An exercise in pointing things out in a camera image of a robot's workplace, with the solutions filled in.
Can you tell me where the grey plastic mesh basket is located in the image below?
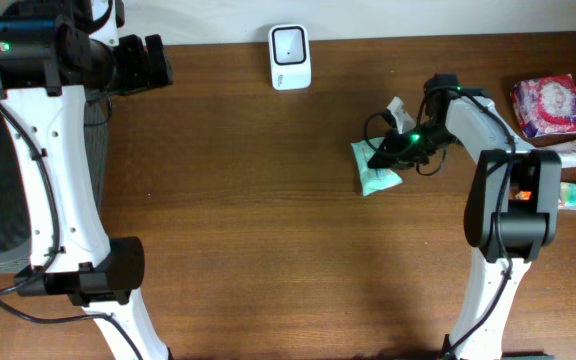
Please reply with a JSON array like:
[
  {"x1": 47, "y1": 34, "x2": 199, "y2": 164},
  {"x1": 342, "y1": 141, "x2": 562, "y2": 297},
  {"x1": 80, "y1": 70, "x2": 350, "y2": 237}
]
[{"x1": 0, "y1": 85, "x2": 110, "y2": 273}]

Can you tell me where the orange tissue packet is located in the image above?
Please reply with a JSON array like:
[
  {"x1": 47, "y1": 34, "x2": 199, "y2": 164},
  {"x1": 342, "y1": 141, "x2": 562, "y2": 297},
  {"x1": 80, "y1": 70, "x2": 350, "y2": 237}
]
[{"x1": 510, "y1": 190, "x2": 532, "y2": 201}]

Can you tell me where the teal snack bag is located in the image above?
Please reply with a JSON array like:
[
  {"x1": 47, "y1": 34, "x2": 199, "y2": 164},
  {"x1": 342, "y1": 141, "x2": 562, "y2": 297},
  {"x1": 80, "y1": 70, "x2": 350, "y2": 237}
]
[{"x1": 351, "y1": 140, "x2": 403, "y2": 196}]

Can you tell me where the white barcode scanner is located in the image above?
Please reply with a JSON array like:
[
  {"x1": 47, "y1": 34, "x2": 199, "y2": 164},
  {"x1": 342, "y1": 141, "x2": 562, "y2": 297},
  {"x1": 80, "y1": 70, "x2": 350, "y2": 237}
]
[{"x1": 268, "y1": 24, "x2": 312, "y2": 91}]

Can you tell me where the purple tissue pack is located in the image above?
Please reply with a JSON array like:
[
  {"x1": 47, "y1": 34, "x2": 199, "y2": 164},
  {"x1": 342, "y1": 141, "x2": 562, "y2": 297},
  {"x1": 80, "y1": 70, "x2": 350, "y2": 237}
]
[{"x1": 511, "y1": 74, "x2": 576, "y2": 139}]

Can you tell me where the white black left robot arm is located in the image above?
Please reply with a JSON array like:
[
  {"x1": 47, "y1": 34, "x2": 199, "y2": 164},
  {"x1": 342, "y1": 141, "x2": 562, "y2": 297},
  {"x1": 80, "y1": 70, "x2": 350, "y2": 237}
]
[{"x1": 0, "y1": 0, "x2": 173, "y2": 359}]

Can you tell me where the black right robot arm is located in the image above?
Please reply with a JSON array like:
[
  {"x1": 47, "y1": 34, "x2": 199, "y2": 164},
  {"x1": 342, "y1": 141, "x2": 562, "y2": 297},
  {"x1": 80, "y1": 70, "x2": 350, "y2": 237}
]
[{"x1": 362, "y1": 78, "x2": 562, "y2": 359}]

